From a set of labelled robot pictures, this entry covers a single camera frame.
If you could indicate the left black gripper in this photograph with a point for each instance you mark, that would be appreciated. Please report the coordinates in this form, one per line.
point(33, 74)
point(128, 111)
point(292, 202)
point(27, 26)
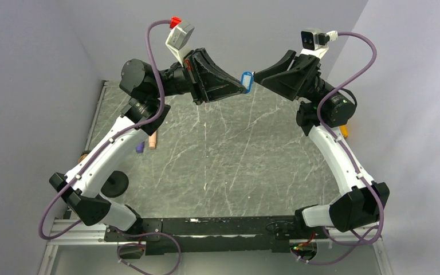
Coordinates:
point(207, 81)

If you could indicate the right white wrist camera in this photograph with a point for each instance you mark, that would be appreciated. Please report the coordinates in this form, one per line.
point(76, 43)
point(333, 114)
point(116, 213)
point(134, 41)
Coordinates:
point(315, 42)

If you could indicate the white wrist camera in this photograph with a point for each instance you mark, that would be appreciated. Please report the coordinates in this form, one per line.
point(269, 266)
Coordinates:
point(180, 33)
point(315, 42)

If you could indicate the aluminium frame rail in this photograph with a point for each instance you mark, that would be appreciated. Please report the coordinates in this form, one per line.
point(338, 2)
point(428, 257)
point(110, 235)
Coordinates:
point(80, 235)

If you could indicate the pink microphone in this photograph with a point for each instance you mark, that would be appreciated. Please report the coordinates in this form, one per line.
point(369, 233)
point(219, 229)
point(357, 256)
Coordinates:
point(152, 141)

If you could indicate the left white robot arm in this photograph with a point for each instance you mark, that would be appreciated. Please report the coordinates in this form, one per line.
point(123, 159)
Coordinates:
point(147, 87)

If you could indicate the purple microphone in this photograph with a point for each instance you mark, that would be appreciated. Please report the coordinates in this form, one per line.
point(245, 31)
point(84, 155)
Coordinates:
point(140, 148)

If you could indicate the round gold black disc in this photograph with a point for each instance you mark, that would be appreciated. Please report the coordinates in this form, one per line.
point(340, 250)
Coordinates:
point(115, 185)

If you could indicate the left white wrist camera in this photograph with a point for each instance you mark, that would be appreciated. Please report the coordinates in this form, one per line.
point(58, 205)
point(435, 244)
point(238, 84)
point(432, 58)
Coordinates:
point(180, 33)

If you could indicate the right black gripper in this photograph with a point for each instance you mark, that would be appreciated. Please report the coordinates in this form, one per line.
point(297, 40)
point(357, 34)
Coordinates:
point(293, 83)

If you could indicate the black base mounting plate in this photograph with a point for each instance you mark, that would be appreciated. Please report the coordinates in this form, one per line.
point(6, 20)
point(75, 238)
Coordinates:
point(276, 234)

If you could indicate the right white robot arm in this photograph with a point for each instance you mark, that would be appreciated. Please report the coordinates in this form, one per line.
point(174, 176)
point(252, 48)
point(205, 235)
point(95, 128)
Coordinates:
point(321, 113)

